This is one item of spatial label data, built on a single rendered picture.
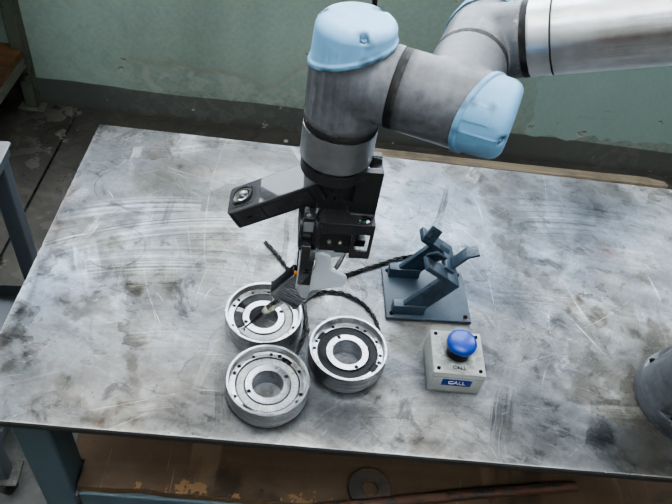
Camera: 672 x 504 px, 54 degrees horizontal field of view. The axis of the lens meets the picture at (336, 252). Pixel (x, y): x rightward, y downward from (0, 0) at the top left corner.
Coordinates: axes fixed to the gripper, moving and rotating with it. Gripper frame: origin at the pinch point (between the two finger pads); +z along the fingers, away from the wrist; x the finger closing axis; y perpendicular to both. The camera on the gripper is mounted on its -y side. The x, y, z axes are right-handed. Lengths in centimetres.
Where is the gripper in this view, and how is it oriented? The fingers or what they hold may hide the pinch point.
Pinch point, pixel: (299, 281)
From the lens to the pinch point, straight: 82.2
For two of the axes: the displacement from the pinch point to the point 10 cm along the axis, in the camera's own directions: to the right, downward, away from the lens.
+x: -0.2, -7.3, 6.9
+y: 9.9, 0.7, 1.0
